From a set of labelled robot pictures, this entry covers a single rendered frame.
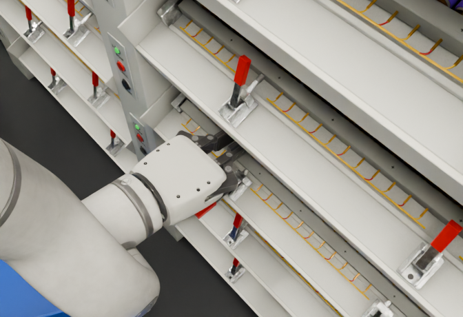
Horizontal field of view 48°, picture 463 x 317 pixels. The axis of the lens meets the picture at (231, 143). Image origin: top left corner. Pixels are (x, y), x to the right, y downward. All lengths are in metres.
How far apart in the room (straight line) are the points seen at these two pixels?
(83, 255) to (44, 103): 1.12
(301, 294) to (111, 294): 0.47
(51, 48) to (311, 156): 0.84
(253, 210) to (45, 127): 0.89
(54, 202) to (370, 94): 0.27
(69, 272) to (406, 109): 0.33
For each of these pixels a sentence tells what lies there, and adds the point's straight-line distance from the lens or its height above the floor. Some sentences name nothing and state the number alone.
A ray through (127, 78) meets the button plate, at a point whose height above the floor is 0.58.
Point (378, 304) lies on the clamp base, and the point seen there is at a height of 0.52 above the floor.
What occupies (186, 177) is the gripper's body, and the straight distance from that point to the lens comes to 0.67.
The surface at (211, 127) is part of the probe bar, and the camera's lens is 0.81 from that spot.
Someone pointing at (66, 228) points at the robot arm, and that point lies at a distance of 0.49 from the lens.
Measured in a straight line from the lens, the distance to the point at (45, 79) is 1.51.
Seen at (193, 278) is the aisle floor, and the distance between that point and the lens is 1.26.
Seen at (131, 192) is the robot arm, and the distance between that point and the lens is 0.64.
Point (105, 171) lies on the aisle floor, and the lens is 1.41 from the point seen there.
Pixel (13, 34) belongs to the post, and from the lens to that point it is 1.55.
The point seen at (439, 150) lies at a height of 0.87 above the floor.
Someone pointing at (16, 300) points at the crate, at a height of 0.00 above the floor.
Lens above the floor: 1.19
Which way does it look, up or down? 57 degrees down
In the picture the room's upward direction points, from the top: straight up
